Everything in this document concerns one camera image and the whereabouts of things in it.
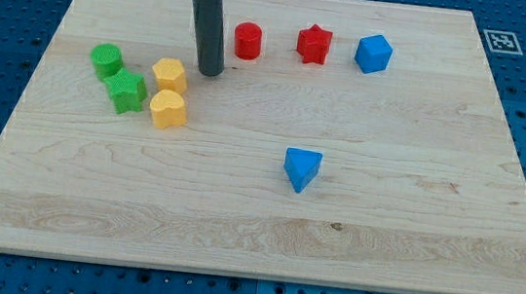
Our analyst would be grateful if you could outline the blue triangle block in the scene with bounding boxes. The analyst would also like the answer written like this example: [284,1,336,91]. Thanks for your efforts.
[283,147,323,193]

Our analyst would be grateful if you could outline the red cylinder block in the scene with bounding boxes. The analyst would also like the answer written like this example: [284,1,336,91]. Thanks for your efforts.
[234,22,262,60]

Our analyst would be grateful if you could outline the green star block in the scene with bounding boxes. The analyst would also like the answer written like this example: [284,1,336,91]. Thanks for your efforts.
[103,67,147,114]

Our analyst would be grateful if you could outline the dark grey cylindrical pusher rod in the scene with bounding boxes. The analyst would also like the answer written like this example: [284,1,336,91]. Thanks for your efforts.
[192,0,225,77]

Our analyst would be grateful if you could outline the blue cube block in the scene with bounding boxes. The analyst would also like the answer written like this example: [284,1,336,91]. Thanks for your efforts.
[355,35,393,74]

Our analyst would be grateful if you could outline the green cylinder block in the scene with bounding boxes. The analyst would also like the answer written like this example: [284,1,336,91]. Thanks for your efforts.
[91,43,124,81]

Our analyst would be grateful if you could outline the yellow heart block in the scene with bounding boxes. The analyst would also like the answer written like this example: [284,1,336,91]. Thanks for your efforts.
[149,90,188,129]

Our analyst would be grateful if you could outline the yellow hexagon block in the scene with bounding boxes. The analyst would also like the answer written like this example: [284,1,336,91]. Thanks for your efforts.
[152,57,187,94]

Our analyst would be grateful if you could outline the red star block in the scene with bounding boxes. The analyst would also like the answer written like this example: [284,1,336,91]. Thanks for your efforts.
[296,24,333,65]

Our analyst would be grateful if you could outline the white fiducial marker tag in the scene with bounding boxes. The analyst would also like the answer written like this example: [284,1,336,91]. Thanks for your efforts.
[483,29,523,55]

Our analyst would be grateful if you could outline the light wooden board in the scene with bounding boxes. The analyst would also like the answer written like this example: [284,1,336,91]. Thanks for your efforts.
[0,0,526,294]

